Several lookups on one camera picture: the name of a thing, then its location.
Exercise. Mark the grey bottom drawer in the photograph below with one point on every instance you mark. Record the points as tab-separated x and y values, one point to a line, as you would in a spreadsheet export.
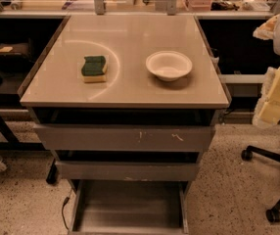
105	207

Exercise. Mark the green yellow sponge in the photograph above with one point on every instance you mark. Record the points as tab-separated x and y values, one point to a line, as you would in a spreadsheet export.
94	69

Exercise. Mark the grey middle drawer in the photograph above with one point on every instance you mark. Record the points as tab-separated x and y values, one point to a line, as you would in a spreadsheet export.
128	166

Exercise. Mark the grey top drawer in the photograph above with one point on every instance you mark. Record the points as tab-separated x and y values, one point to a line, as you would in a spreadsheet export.
140	130

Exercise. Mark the black bag with note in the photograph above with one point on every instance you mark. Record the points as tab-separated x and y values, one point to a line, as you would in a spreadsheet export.
15	57

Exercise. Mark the white bowl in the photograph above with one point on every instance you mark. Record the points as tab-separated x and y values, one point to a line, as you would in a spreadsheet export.
168	65

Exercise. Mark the grey drawer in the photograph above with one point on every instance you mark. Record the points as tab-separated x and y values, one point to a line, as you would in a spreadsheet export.
105	207
128	166
140	130

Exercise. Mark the grey drawer cabinet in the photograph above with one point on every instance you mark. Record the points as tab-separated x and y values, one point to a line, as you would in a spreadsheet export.
126	41

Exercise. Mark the yellow foam padding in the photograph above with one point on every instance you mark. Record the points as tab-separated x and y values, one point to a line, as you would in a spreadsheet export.
267	110

